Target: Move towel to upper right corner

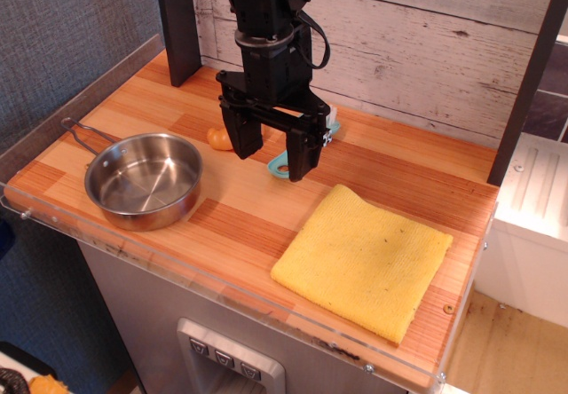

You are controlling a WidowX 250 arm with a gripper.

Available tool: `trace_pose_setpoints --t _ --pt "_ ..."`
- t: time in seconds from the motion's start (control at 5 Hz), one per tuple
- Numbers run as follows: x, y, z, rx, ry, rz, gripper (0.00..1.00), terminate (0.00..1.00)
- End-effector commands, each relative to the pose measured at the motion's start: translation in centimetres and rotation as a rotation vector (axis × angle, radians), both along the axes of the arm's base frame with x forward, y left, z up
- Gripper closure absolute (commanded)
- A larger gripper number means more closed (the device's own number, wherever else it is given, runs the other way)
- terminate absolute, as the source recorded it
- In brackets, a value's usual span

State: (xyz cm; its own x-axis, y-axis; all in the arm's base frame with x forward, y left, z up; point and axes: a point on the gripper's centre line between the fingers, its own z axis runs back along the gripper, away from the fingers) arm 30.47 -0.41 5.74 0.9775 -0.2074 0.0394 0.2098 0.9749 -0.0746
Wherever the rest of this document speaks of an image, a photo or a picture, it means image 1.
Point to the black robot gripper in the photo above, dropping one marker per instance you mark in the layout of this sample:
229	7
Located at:
273	89

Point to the yellow cloth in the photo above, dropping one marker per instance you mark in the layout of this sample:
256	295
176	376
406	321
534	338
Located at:
365	264

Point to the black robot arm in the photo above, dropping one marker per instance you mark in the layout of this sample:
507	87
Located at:
270	18

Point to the orange plastic croissant toy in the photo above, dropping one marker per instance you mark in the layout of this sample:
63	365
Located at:
219	139

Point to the teal dish brush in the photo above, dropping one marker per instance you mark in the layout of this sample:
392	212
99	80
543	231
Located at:
278	166

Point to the stainless steel pan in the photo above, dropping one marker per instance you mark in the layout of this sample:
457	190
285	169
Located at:
141	183

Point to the clear acrylic edge guard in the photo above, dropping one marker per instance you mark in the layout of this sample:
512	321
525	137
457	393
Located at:
231	241

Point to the grey toy kitchen cabinet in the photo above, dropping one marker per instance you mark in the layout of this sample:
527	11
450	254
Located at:
147	308

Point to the silver dispenser button panel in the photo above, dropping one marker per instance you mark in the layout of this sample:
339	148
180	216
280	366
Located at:
218	364

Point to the orange object bottom left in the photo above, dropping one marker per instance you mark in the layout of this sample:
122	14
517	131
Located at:
47	384

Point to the dark left shelf post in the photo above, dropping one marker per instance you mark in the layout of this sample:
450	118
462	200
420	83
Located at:
179	27

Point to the dark shelf post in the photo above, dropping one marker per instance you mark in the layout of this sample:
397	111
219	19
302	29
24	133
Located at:
538	61
179	27

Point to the dark right shelf post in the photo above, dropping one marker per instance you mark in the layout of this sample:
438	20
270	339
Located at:
538	61

